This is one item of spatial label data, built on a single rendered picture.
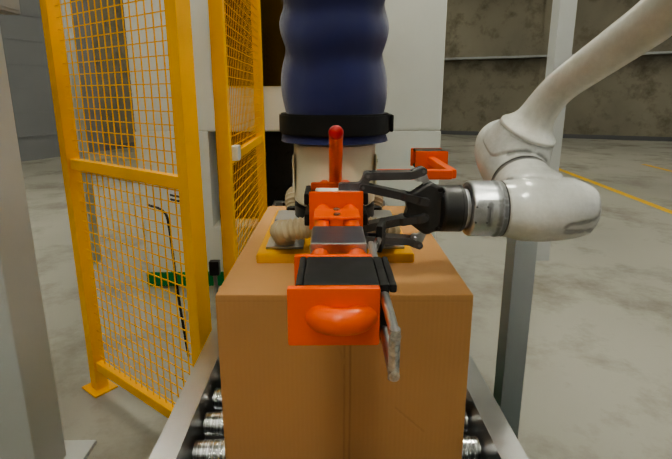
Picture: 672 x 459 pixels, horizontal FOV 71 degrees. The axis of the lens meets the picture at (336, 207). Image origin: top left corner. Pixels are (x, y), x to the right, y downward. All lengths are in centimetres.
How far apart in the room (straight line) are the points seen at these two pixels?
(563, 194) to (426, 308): 27
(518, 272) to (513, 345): 21
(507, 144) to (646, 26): 26
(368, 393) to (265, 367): 17
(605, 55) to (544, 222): 25
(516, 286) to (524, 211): 62
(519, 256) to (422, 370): 60
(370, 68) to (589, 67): 36
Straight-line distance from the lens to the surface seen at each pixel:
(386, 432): 87
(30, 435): 189
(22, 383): 179
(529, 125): 87
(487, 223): 75
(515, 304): 138
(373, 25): 92
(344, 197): 71
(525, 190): 77
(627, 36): 76
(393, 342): 33
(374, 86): 91
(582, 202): 80
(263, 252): 88
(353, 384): 82
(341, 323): 37
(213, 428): 118
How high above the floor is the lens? 125
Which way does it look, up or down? 13 degrees down
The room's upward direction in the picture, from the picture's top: straight up
